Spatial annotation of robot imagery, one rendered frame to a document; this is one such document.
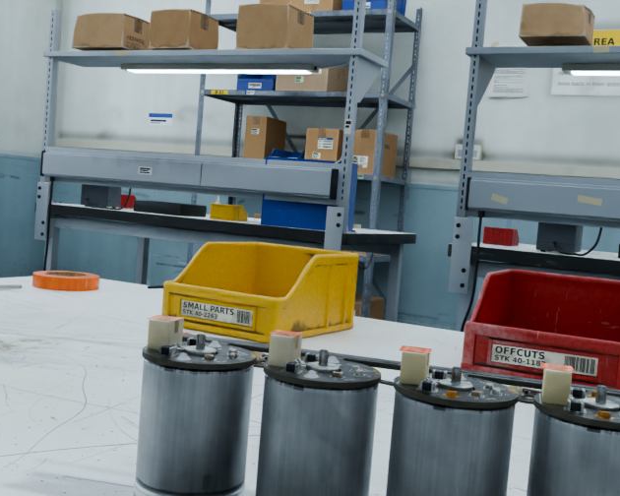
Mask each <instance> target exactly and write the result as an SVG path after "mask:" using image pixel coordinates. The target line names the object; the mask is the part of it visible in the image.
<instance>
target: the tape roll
mask: <svg viewBox="0 0 620 496"><path fill-rule="evenodd" d="M99 278H100V276H99V275H95V274H89V273H81V272H67V271H40V272H34V273H32V286H34V287H37V288H43V289H51V290H64V291H90V290H97V289H99Z"/></svg>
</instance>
